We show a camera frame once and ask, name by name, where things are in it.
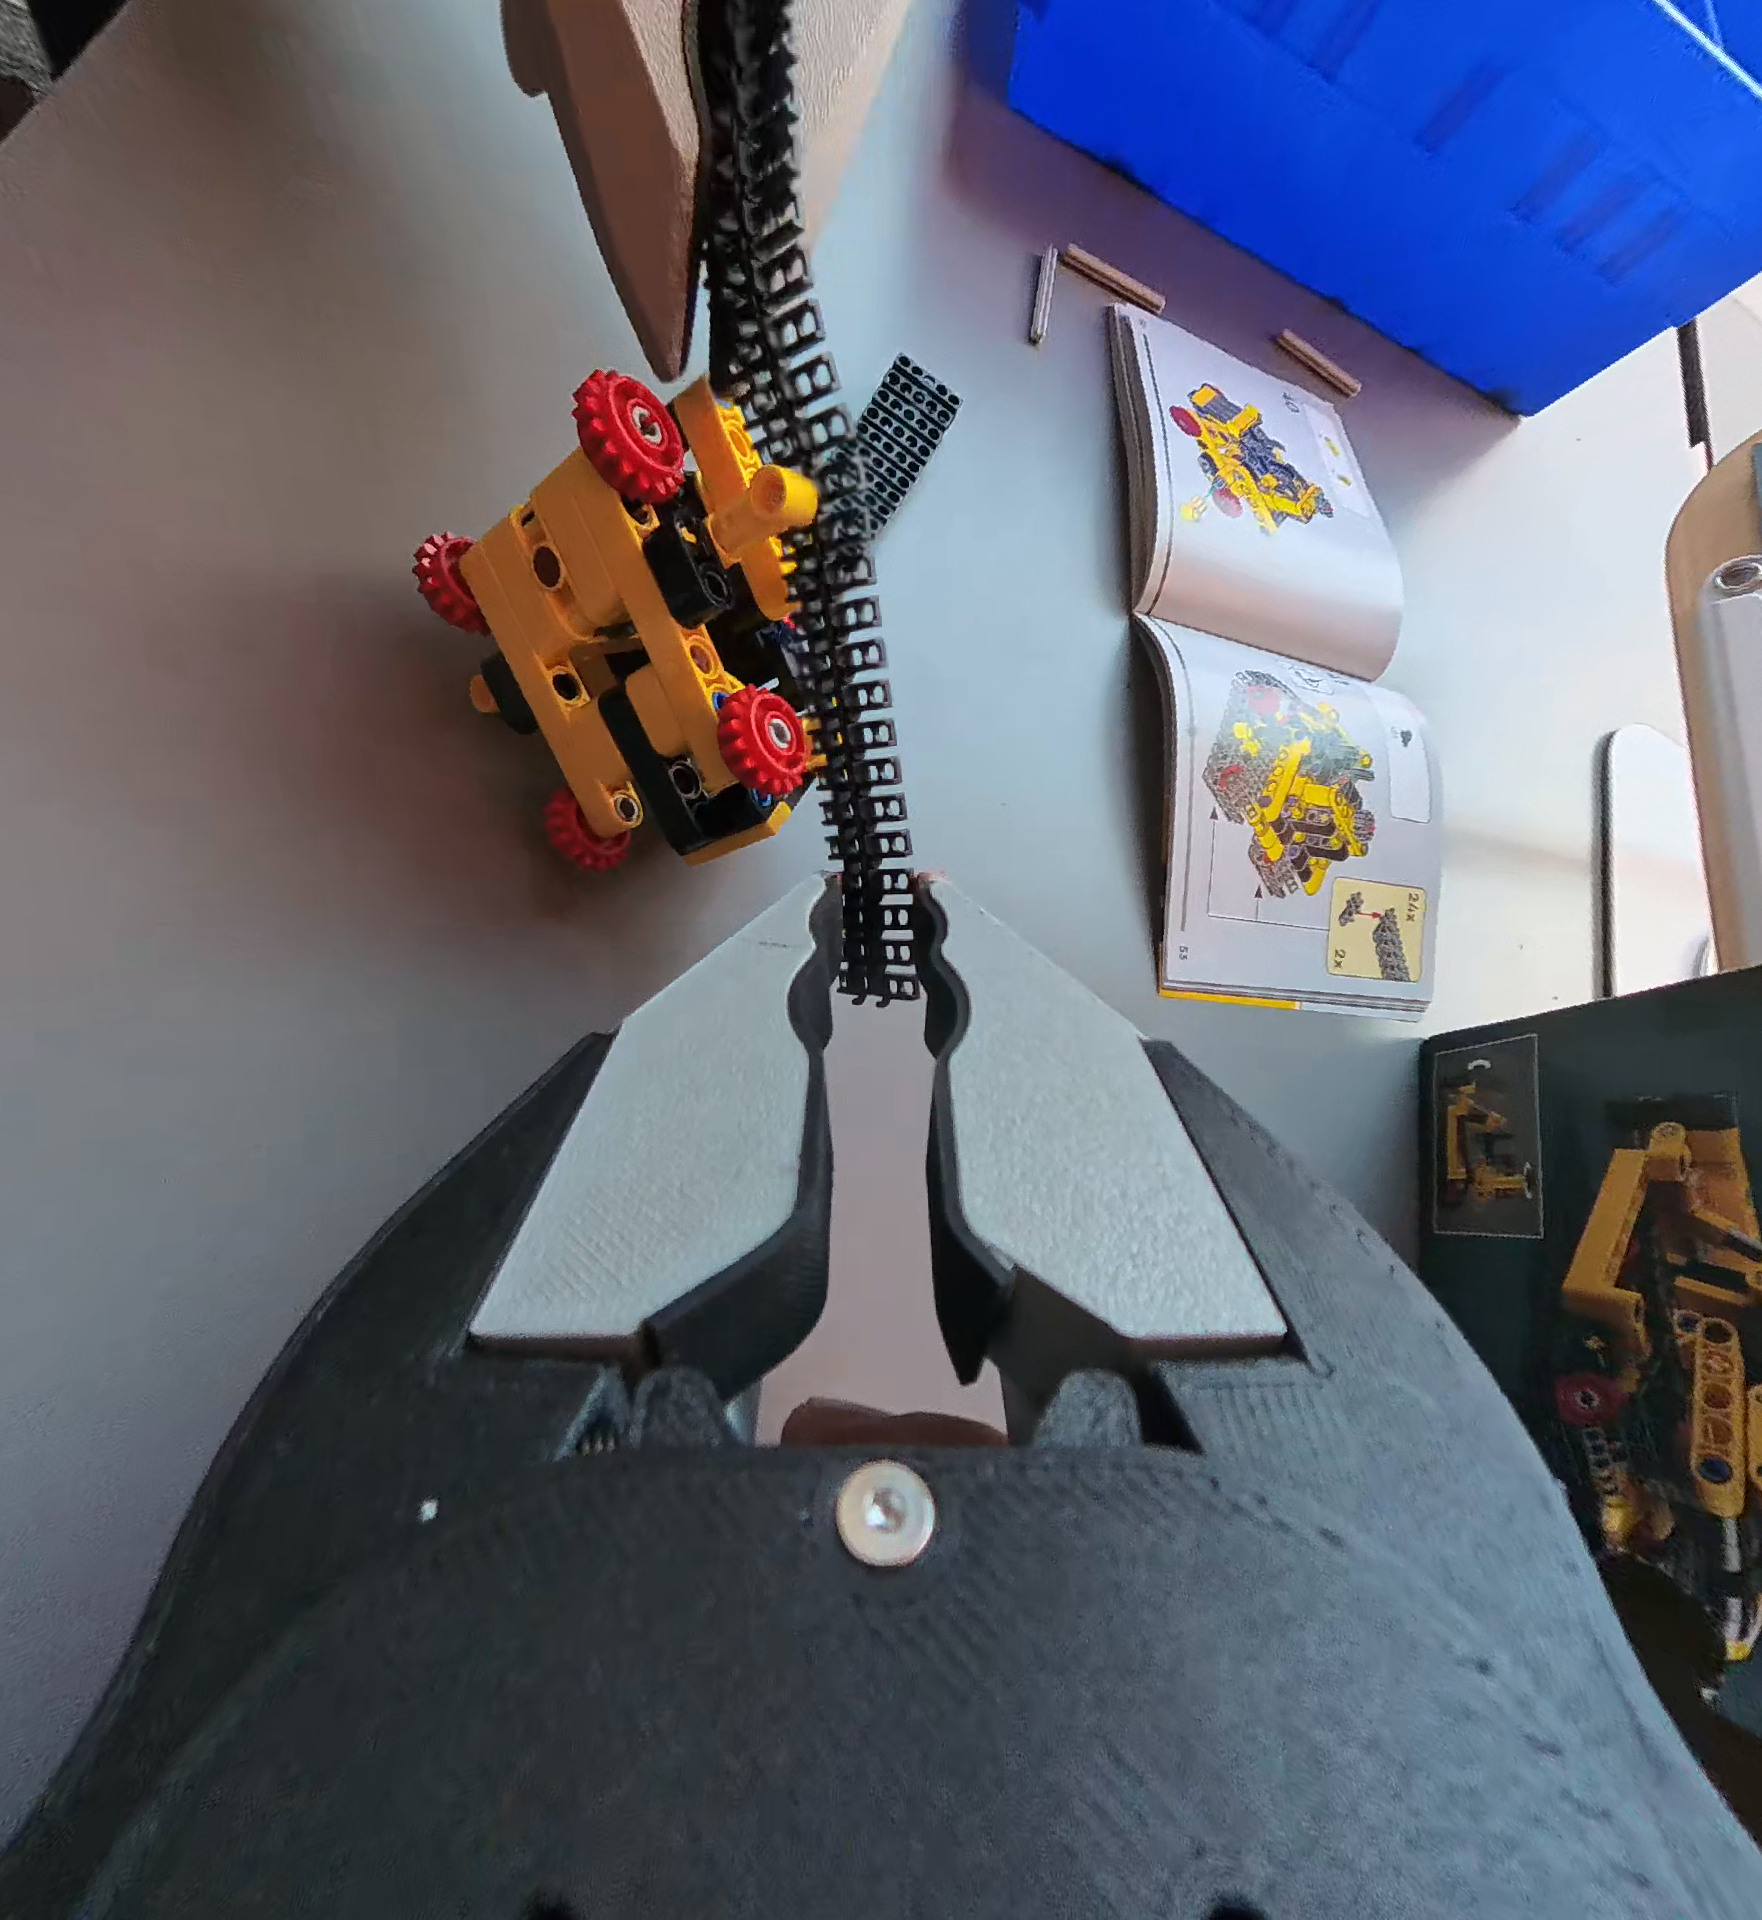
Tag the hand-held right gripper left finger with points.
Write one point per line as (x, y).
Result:
(671, 1184)

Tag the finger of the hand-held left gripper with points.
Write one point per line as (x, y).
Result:
(636, 148)
(847, 77)

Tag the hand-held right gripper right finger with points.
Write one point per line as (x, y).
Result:
(1108, 1184)

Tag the black lego track strip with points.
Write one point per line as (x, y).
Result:
(865, 718)
(905, 433)

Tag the yellow lego bulldozer model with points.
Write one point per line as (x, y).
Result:
(599, 628)

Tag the black lego set box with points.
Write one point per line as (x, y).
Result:
(1647, 1352)

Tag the lego instruction booklet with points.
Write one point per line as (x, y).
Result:
(1270, 584)

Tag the thin grey rod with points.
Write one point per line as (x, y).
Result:
(1041, 300)

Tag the small wooden stick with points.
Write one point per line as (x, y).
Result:
(1111, 284)
(1317, 363)

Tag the blue plastic bin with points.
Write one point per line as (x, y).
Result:
(1423, 148)

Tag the white stand base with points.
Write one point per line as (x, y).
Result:
(1647, 854)

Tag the wooden sheet board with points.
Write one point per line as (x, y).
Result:
(1691, 525)

